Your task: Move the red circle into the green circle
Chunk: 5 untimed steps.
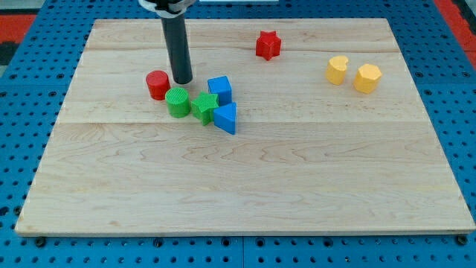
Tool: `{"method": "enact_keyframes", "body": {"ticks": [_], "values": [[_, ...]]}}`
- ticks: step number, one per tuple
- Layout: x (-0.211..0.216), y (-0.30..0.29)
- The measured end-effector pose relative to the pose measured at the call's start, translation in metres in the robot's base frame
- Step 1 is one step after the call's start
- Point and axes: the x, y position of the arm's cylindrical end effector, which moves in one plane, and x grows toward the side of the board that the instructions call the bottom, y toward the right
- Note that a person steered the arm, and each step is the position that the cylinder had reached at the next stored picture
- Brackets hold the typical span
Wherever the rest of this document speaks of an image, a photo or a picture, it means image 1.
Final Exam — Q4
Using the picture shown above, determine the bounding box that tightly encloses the red cylinder block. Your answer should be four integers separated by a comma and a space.
146, 70, 170, 101

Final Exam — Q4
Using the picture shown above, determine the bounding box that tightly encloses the blue triangle block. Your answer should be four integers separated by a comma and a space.
213, 102, 237, 135

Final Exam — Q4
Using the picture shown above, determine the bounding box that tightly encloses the green star block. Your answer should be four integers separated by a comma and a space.
191, 92, 219, 126

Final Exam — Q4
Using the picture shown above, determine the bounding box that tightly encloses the blue cube block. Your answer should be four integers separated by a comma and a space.
208, 76, 232, 106

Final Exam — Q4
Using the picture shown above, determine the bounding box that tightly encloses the green cylinder block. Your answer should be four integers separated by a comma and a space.
165, 87, 191, 118

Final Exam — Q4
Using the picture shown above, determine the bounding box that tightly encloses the light wooden board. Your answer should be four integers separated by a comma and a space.
16, 19, 475, 237

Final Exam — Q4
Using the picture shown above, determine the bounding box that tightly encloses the red star block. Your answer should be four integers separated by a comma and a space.
255, 31, 282, 60

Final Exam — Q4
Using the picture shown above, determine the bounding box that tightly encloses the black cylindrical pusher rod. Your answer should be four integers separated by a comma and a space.
161, 14, 193, 84

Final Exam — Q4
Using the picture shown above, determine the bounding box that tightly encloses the yellow hexagon block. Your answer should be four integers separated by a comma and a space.
353, 63, 382, 94

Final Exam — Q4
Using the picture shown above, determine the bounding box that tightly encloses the white rod mount collar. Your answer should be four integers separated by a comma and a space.
138, 0, 196, 19

